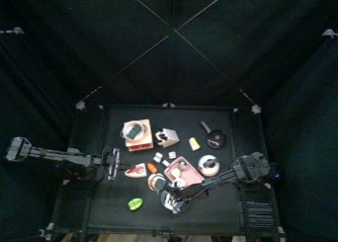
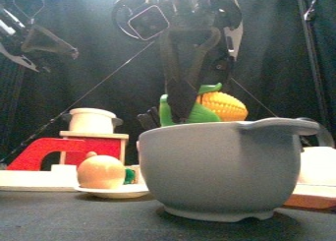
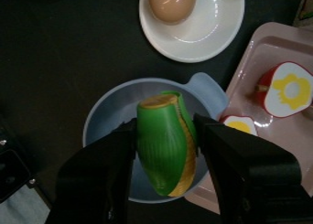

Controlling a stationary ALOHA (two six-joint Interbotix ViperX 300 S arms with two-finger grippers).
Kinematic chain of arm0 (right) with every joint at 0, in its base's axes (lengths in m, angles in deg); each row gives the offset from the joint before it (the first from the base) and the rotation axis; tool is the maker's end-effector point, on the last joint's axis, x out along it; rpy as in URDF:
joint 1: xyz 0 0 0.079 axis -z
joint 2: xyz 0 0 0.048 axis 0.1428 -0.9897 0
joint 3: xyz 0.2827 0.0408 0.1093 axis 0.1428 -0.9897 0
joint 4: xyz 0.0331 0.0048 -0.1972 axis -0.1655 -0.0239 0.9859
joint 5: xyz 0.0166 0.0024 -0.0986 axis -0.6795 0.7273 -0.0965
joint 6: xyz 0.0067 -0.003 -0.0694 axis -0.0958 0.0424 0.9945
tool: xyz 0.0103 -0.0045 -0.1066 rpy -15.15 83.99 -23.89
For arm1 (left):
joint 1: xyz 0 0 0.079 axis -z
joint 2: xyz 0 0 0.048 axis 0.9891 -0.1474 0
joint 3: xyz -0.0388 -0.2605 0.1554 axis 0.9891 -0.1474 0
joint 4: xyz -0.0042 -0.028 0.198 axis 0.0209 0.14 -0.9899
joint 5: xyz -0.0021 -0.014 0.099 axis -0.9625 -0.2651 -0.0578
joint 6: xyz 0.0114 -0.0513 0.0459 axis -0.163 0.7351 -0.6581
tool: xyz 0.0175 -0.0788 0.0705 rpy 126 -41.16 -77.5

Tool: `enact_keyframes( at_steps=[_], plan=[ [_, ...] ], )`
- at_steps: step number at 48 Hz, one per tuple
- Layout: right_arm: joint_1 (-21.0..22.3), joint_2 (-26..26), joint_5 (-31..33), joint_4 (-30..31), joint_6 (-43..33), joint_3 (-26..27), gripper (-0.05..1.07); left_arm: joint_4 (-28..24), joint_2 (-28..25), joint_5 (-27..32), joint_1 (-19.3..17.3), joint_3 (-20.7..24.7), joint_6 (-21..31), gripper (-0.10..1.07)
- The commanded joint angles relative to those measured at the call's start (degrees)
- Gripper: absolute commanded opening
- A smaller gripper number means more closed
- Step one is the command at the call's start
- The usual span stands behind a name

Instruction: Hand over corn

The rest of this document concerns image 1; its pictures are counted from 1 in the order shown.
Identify pink plastic tray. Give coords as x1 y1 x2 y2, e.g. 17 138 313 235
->
164 155 206 189

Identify black toy frying pan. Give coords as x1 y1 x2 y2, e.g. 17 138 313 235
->
200 121 229 150

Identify orange toy carrot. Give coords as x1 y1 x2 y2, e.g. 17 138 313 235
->
146 162 161 175

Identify green toy leaf vegetable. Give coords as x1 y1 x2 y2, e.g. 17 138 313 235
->
127 198 145 211

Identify orange wooden toy stove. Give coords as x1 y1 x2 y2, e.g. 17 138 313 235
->
122 119 157 153

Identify white toy kettle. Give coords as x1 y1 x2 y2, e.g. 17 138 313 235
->
196 154 222 178

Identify yellow toy cheese wedge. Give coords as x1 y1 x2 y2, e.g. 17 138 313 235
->
188 136 202 152

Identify silver toy pot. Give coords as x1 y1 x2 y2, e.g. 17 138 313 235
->
119 121 150 142

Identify orange rimmed toy plate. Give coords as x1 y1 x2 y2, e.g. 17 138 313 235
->
147 173 170 193

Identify white toy toaster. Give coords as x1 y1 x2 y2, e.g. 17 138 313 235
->
154 127 181 149

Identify red white toy watermelon slice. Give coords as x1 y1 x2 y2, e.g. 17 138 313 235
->
125 162 150 179

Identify clear plastic measuring cup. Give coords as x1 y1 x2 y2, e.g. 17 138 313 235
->
161 190 186 215

